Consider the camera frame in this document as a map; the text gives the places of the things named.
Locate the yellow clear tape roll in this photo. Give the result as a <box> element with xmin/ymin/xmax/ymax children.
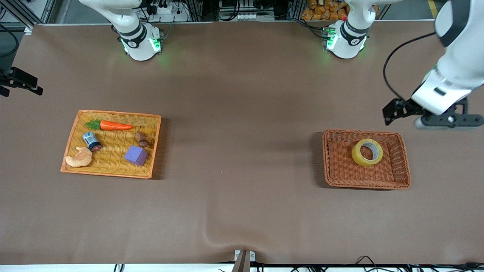
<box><xmin>351</xmin><ymin>138</ymin><xmax>383</xmax><ymax>167</ymax></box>

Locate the brown woven basket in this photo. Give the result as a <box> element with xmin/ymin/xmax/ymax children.
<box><xmin>322</xmin><ymin>130</ymin><xmax>411</xmax><ymax>190</ymax></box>

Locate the small blue white can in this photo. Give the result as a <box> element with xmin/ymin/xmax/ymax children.
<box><xmin>82</xmin><ymin>132</ymin><xmax>102</xmax><ymax>152</ymax></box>

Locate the toy croissant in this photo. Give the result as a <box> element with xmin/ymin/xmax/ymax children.
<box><xmin>65</xmin><ymin>147</ymin><xmax>93</xmax><ymax>168</ymax></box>

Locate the orange toy carrot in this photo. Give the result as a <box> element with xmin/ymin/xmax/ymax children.
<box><xmin>85</xmin><ymin>120</ymin><xmax>134</xmax><ymax>131</ymax></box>

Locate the yellow woven tray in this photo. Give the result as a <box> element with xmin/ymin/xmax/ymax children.
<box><xmin>60</xmin><ymin>110</ymin><xmax>162</xmax><ymax>179</ymax></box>

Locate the small brown toy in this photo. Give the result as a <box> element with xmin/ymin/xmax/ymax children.
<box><xmin>136</xmin><ymin>127</ymin><xmax>151</xmax><ymax>148</ymax></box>

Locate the purple cube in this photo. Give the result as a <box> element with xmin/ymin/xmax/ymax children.
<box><xmin>124</xmin><ymin>145</ymin><xmax>148</xmax><ymax>166</ymax></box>

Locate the bag of orange breads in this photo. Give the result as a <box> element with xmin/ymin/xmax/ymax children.
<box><xmin>301</xmin><ymin>0</ymin><xmax>380</xmax><ymax>21</ymax></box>

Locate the brown table cover mat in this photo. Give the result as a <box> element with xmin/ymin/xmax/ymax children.
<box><xmin>0</xmin><ymin>20</ymin><xmax>484</xmax><ymax>265</ymax></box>

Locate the white power strip with plugs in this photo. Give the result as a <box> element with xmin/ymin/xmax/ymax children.
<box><xmin>146</xmin><ymin>0</ymin><xmax>189</xmax><ymax>22</ymax></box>

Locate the black equipment box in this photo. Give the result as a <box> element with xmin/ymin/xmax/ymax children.
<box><xmin>219</xmin><ymin>0</ymin><xmax>276</xmax><ymax>21</ymax></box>

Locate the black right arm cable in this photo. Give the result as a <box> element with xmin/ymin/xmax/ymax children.
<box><xmin>0</xmin><ymin>23</ymin><xmax>20</xmax><ymax>58</ymax></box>

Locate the aluminium frame profile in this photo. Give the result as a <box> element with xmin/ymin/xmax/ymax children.
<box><xmin>0</xmin><ymin>0</ymin><xmax>57</xmax><ymax>35</ymax></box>

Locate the grey metal bracket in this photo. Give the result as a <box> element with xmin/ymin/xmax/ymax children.
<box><xmin>234</xmin><ymin>249</ymin><xmax>256</xmax><ymax>262</ymax></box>

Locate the brown stand post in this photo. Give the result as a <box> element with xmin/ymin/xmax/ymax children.
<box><xmin>231</xmin><ymin>250</ymin><xmax>251</xmax><ymax>272</ymax></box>

